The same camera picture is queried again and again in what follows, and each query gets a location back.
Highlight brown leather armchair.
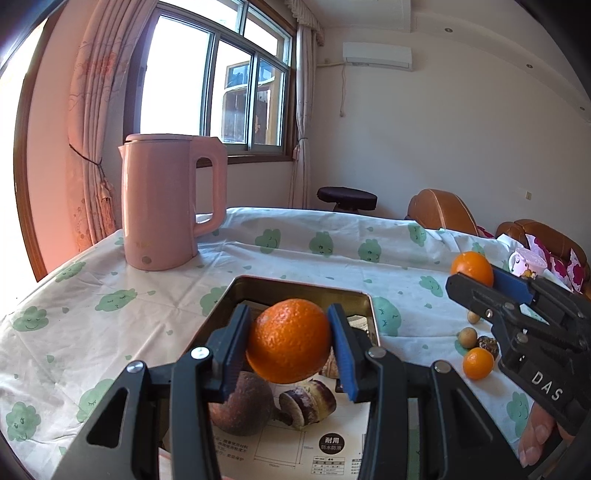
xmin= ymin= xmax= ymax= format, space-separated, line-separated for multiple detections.
xmin=407 ymin=188 xmax=481 ymax=237

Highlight white air conditioner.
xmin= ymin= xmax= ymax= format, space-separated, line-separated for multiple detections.
xmin=342 ymin=41 xmax=413 ymax=71

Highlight pink curtain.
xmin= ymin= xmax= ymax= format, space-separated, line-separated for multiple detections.
xmin=67 ymin=0 xmax=160 ymax=245

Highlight pink tin box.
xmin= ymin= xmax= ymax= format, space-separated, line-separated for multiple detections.
xmin=201 ymin=275 xmax=382 ymax=480

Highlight large orange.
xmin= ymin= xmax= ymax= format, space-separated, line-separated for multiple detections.
xmin=246 ymin=298 xmax=332 ymax=384

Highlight small orange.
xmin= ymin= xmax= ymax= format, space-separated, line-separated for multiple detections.
xmin=462 ymin=347 xmax=495 ymax=380

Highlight printed paper liner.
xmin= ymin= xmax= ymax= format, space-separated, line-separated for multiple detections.
xmin=212 ymin=300 xmax=375 ymax=480

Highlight pale narrow curtain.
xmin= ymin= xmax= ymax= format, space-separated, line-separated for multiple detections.
xmin=288 ymin=23 xmax=317 ymax=209

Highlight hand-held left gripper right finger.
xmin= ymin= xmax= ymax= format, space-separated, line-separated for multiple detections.
xmin=327 ymin=303 xmax=527 ymax=480

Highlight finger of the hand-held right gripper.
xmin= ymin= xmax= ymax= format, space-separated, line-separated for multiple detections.
xmin=445 ymin=272 xmax=527 ymax=331
xmin=493 ymin=267 xmax=591 ymax=324

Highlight dark round stool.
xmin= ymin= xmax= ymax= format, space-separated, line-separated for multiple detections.
xmin=317 ymin=186 xmax=378 ymax=214

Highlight pink electric kettle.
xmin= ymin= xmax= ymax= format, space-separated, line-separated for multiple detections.
xmin=119 ymin=133 xmax=228 ymax=271

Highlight white green cloud tablecloth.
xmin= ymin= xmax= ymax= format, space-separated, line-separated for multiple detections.
xmin=0 ymin=206 xmax=591 ymax=480

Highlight magenta floral pillow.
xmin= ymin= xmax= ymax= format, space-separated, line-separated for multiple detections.
xmin=556 ymin=248 xmax=591 ymax=292
xmin=526 ymin=234 xmax=568 ymax=278

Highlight frilled curtain valance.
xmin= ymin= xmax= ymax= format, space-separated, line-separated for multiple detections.
xmin=284 ymin=0 xmax=326 ymax=47

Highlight person's right hand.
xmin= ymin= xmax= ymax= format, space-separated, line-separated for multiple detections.
xmin=518 ymin=401 xmax=578 ymax=468

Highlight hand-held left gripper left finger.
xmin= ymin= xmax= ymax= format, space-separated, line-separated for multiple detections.
xmin=51 ymin=302 xmax=252 ymax=480

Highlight brown leather sofa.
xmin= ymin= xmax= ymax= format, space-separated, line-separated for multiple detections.
xmin=496 ymin=219 xmax=591 ymax=296

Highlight sliding window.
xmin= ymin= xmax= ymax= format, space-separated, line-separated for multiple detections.
xmin=139 ymin=0 xmax=296 ymax=164

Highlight white cartoon cup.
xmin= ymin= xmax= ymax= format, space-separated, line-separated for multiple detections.
xmin=508 ymin=248 xmax=548 ymax=280

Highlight medium orange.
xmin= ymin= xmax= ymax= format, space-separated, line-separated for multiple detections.
xmin=451 ymin=250 xmax=495 ymax=288

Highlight purple passion fruit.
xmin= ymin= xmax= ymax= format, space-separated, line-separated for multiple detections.
xmin=210 ymin=371 xmax=275 ymax=437

